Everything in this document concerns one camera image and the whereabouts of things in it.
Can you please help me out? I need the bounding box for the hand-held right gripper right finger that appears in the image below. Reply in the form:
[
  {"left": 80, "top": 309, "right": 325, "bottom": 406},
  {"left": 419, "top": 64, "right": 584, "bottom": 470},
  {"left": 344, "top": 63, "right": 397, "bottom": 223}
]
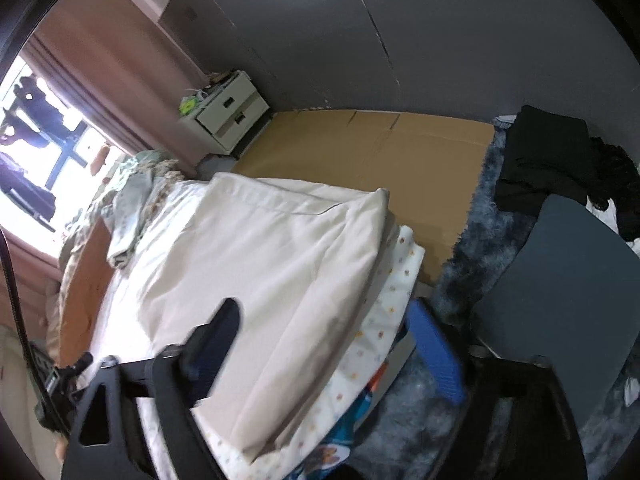
[{"left": 404, "top": 299, "right": 590, "bottom": 480}]

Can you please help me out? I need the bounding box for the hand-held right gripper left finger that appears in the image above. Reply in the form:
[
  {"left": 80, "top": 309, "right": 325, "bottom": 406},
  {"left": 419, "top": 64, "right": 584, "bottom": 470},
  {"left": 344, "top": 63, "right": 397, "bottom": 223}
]
[{"left": 60, "top": 297, "right": 244, "bottom": 480}]

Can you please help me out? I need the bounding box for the beige jacket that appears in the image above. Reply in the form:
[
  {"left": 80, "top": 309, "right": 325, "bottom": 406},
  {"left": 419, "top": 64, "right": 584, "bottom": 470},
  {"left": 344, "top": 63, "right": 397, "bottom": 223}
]
[{"left": 132, "top": 172, "right": 401, "bottom": 466}]

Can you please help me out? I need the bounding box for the dotted white bed sheet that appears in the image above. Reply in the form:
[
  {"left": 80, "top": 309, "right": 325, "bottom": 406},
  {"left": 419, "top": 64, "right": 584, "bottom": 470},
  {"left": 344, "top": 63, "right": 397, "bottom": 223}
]
[{"left": 90, "top": 180, "right": 426, "bottom": 480}]

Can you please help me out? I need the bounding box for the orange blanket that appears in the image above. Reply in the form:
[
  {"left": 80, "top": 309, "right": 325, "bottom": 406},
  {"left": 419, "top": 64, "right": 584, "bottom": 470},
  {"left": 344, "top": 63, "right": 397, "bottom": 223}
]
[{"left": 57, "top": 220, "right": 118, "bottom": 366}]

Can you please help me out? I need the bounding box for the blue grey shaggy rug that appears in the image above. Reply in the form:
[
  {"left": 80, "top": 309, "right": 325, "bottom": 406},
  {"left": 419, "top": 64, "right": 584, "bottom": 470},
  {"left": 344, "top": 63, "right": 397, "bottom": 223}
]
[{"left": 350, "top": 127, "right": 640, "bottom": 480}]

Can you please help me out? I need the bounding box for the grey blue cushion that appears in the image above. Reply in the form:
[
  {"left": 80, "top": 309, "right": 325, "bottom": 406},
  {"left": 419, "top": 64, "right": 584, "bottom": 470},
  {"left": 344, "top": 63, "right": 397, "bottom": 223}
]
[{"left": 470, "top": 194, "right": 640, "bottom": 433}]

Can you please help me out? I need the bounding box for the colourful printed mattress cover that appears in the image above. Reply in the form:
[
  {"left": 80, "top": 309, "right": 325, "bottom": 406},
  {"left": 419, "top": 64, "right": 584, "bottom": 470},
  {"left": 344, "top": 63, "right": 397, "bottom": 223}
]
[{"left": 287, "top": 355, "right": 406, "bottom": 480}]

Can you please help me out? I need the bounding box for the flat cardboard sheet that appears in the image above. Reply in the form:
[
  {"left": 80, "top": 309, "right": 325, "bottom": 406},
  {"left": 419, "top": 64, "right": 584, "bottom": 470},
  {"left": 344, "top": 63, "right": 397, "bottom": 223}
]
[{"left": 232, "top": 109, "right": 496, "bottom": 286}]

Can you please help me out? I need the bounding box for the grey crumpled duvet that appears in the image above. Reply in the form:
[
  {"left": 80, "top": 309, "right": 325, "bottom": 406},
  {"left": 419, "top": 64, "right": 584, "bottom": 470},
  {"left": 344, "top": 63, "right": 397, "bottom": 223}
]
[{"left": 59, "top": 149, "right": 173, "bottom": 281}]

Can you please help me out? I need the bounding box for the black crumpled garment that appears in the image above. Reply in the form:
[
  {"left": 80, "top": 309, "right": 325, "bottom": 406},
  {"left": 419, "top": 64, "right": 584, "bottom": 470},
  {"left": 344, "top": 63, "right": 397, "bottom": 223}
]
[{"left": 495, "top": 105, "right": 601, "bottom": 216}]

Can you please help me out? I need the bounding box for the white nightstand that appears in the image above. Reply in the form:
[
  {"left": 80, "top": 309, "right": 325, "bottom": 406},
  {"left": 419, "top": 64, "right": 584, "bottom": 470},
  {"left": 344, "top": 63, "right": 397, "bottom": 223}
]
[{"left": 179, "top": 70, "right": 273, "bottom": 156}]

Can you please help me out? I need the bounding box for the black lace cloth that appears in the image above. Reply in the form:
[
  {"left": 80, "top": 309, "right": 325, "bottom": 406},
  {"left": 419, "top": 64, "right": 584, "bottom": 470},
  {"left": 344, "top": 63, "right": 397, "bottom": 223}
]
[{"left": 587, "top": 137, "right": 640, "bottom": 243}]

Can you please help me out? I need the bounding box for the black framed window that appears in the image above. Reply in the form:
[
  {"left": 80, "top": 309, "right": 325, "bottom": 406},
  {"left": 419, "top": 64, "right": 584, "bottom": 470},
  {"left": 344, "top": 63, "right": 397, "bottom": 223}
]
[{"left": 0, "top": 55, "right": 123, "bottom": 256}]

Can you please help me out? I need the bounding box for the black hanging jacket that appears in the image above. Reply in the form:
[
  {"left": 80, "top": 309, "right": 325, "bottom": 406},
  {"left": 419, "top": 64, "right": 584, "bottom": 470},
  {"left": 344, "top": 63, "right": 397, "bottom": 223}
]
[{"left": 12, "top": 72, "right": 71, "bottom": 150}]

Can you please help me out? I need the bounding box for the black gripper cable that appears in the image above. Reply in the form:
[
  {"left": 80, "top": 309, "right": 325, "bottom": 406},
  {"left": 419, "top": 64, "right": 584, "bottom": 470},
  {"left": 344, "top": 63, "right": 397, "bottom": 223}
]
[{"left": 0, "top": 225, "right": 41, "bottom": 361}]

